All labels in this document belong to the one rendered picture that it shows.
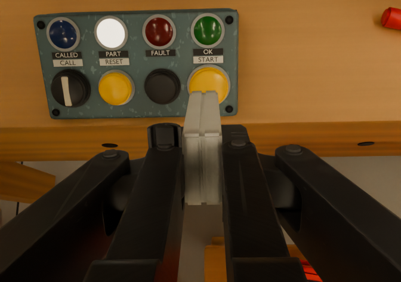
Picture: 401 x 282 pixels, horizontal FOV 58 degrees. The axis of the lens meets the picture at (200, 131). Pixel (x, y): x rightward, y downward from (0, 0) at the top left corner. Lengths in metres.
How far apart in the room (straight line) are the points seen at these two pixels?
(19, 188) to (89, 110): 0.82
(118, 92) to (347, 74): 0.19
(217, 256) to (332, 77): 0.20
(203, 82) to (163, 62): 0.03
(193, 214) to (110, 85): 0.94
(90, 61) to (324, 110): 0.19
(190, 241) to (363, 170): 0.60
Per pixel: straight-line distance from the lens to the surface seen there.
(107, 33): 0.28
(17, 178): 1.09
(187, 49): 0.27
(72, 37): 0.29
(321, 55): 0.33
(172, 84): 0.27
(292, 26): 0.34
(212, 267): 0.38
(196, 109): 0.16
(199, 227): 1.18
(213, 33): 0.27
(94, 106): 0.29
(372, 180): 1.30
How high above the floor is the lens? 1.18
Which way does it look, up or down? 75 degrees down
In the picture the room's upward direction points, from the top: 7 degrees counter-clockwise
